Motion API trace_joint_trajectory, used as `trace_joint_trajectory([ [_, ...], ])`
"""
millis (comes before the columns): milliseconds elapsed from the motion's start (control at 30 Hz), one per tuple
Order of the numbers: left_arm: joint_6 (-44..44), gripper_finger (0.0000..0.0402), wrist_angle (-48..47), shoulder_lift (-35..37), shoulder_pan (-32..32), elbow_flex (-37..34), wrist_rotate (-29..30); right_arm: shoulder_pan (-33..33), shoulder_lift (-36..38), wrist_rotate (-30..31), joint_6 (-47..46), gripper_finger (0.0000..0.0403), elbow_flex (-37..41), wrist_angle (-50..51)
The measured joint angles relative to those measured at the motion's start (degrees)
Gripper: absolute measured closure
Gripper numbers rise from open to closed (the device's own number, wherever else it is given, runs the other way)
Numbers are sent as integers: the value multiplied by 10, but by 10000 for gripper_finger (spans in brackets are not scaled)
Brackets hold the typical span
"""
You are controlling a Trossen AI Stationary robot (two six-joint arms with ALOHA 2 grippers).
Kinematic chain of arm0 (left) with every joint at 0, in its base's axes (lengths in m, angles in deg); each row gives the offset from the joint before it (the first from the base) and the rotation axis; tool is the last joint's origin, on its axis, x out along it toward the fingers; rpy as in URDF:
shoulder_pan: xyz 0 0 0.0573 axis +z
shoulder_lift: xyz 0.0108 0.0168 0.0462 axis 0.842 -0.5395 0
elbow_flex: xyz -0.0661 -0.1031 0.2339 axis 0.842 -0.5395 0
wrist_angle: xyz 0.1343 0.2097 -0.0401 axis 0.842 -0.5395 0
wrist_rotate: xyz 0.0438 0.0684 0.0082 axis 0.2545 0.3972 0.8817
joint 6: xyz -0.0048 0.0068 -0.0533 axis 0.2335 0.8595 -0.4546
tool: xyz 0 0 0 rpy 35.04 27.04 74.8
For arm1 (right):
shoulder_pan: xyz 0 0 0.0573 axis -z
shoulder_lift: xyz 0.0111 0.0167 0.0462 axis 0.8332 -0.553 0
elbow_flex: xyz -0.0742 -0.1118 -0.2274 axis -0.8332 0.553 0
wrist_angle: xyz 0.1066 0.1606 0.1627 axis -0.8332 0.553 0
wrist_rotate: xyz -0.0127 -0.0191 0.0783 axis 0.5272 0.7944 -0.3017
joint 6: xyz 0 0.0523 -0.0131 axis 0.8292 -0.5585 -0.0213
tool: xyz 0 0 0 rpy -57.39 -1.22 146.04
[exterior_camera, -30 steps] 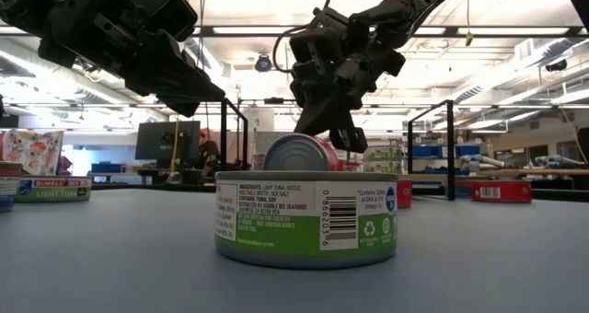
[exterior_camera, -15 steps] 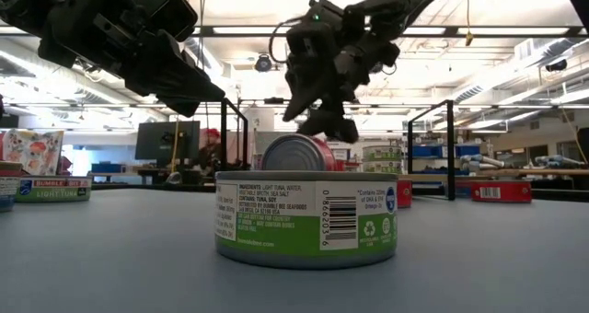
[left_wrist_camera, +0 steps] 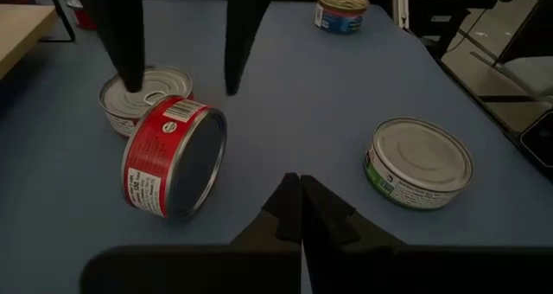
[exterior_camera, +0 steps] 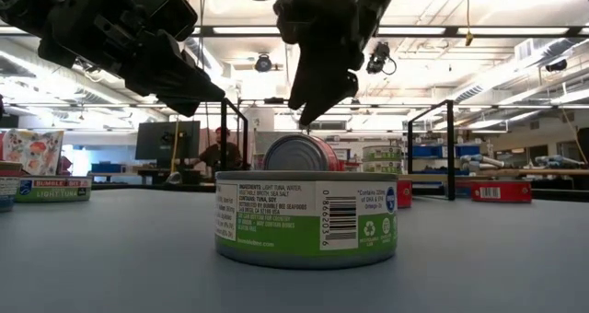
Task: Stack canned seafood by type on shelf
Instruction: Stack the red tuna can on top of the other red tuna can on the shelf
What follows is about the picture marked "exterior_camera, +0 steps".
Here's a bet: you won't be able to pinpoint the floral printed board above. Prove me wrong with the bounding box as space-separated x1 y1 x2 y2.
0 129 64 185

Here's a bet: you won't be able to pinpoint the green tuna can silver lid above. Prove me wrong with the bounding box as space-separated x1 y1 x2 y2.
362 159 404 174
362 145 404 161
214 171 398 272
17 176 93 203

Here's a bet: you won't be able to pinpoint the blue storage bins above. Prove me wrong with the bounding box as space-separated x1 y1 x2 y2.
410 144 482 160

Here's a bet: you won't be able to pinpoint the dark hanging cable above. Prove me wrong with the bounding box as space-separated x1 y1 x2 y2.
191 0 214 167

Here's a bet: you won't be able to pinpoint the blue table mat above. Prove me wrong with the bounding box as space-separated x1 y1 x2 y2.
0 191 589 313

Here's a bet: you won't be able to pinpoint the blue crate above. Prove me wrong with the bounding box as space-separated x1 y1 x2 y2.
90 162 124 175

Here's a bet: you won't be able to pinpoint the hanging cable with yellow plug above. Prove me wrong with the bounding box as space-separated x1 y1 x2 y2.
463 0 475 47

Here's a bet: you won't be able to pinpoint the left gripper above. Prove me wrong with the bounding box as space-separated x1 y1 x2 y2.
37 0 225 118

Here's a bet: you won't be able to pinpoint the person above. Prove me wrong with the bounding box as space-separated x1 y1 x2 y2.
188 126 245 171

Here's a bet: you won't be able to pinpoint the black round ceiling camera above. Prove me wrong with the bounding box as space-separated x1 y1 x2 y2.
254 53 273 74

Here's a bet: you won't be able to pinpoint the black ceiling camera with cable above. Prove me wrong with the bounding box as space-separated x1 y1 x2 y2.
365 41 398 77

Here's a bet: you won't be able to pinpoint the black computer monitor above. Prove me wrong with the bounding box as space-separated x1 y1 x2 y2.
134 121 202 163

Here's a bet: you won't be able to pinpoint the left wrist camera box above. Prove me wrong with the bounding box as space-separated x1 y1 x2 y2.
133 0 199 42

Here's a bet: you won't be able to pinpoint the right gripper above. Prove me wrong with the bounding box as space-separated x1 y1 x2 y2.
274 0 383 126

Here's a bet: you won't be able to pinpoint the white air vent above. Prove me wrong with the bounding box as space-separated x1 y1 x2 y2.
514 39 535 64

